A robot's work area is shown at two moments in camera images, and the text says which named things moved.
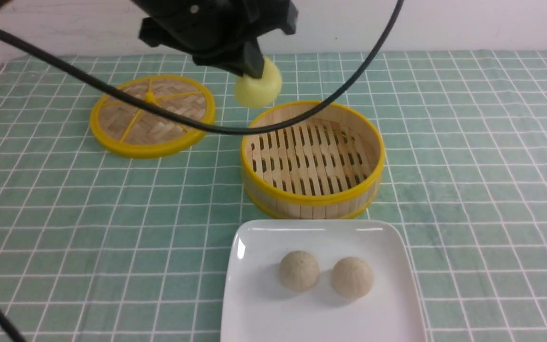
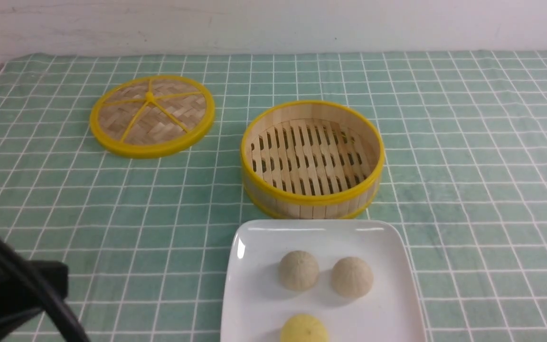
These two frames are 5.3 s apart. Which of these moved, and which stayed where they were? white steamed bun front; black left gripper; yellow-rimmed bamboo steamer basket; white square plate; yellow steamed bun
Moved: yellow steamed bun; black left gripper
Stayed: white square plate; white steamed bun front; yellow-rimmed bamboo steamer basket
